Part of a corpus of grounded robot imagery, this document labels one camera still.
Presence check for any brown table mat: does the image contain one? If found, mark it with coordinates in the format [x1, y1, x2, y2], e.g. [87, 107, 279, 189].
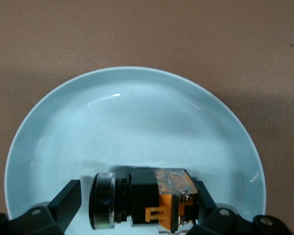
[0, 0, 294, 217]

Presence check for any light blue round plate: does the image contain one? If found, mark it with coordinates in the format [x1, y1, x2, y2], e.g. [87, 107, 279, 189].
[5, 65, 267, 235]

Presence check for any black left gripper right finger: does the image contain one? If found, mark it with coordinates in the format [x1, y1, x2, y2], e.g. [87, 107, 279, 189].
[190, 180, 254, 235]

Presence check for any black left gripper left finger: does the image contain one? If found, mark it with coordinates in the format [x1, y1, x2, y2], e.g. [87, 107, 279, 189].
[8, 180, 82, 235]

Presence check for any orange and black push-button switch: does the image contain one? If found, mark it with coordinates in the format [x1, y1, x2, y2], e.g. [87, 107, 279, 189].
[89, 168, 200, 233]

